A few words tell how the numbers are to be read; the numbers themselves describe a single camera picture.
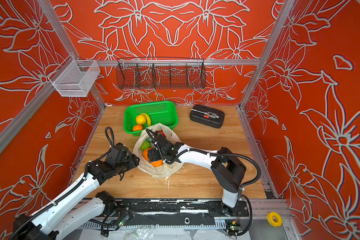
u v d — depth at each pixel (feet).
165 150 2.11
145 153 2.85
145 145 2.96
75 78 3.04
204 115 3.41
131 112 3.50
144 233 2.20
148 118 3.53
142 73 3.28
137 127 3.21
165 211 2.39
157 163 2.78
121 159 2.01
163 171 2.46
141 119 3.40
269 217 2.30
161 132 2.80
